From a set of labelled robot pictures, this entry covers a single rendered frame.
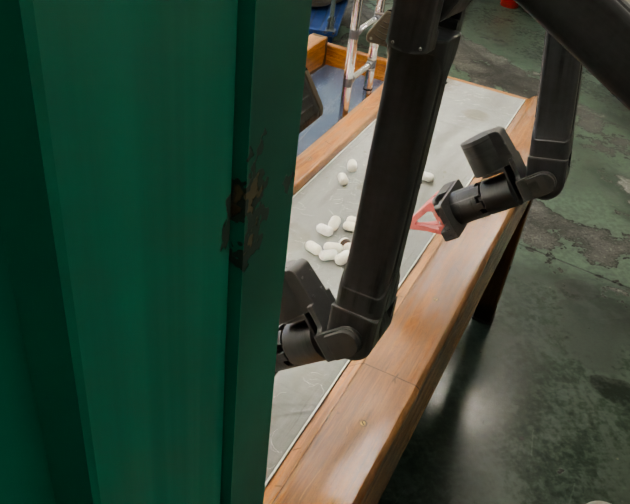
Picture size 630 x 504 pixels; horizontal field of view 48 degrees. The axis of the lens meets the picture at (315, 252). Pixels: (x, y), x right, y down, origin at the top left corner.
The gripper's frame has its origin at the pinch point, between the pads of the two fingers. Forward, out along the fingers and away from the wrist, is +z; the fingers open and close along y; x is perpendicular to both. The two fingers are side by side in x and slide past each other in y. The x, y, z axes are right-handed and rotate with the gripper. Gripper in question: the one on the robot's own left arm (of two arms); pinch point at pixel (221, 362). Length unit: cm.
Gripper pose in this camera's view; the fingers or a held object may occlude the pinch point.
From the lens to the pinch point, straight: 100.5
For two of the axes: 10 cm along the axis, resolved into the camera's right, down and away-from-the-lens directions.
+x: 5.1, 8.3, 2.4
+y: -4.5, 4.9, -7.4
